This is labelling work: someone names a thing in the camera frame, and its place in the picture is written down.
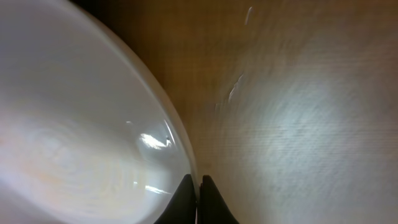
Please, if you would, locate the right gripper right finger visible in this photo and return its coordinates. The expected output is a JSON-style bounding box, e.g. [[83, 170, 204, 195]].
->
[[198, 175, 239, 224]]

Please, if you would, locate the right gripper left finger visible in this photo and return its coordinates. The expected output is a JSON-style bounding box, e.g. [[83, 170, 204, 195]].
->
[[154, 174, 197, 224]]

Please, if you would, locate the white plate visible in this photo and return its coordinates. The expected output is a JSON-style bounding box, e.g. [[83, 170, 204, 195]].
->
[[1, 1, 195, 223]]

